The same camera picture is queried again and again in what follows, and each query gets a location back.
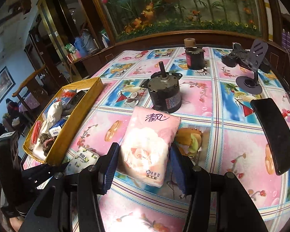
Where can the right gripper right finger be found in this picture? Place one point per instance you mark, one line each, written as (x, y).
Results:
(182, 168)

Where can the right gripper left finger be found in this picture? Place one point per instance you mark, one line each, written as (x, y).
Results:
(107, 165)

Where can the pink tissue pack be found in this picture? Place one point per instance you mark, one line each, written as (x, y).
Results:
(144, 150)

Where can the red plastic bag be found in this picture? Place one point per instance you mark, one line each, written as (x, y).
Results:
(68, 93)

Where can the blue tissue pack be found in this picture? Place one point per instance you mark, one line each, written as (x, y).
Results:
(55, 130)

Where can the black snack packet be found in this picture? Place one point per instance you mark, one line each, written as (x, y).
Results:
(73, 103)

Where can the small green tissue packet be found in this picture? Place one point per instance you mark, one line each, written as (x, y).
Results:
(79, 160)

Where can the colourful patterned tablecloth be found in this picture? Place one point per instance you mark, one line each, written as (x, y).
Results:
(219, 132)

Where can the brown knitted sock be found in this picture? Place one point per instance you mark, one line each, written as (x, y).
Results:
(47, 142)

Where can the white cloth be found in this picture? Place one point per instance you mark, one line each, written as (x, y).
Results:
(53, 116)

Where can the large black gear motor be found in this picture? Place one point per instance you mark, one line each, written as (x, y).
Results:
(164, 90)

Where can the wooden chair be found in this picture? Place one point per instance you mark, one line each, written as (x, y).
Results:
(37, 91)

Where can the black smartphone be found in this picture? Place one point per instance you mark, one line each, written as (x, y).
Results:
(276, 130)

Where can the purple phone stand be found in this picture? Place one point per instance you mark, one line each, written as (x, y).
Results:
(256, 55)

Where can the purple bottles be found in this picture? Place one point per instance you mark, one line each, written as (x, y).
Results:
(286, 40)

